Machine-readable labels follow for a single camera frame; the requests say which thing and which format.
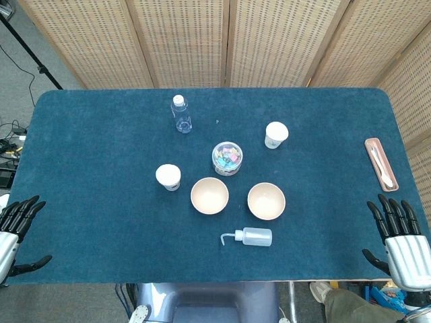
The black tripod stand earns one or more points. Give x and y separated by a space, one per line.
41 70

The clear plastic water bottle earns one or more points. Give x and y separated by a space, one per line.
182 116

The black floor box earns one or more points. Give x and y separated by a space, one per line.
6 178

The blue felt table mat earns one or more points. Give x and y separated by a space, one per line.
101 168

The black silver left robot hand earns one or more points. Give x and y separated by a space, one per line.
10 242

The white perforated robot plate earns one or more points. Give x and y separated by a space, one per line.
139 314

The white paper cup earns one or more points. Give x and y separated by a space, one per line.
168 176
276 133

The clear jar of colourful clips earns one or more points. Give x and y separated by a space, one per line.
227 158

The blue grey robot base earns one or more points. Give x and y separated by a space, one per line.
208 299

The metal table leg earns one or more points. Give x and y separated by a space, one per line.
292 299

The beige bowl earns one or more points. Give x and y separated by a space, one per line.
209 196
266 201

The beige sneaker shoe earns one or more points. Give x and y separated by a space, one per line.
320 292

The translucent squeeze wash bottle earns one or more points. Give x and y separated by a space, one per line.
257 236

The white plastic spoon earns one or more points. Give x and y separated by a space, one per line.
388 181

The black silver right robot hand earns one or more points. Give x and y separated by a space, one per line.
409 259

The blue plastic crate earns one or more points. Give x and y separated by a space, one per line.
380 292

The pink cutlery tray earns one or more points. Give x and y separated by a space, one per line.
378 148

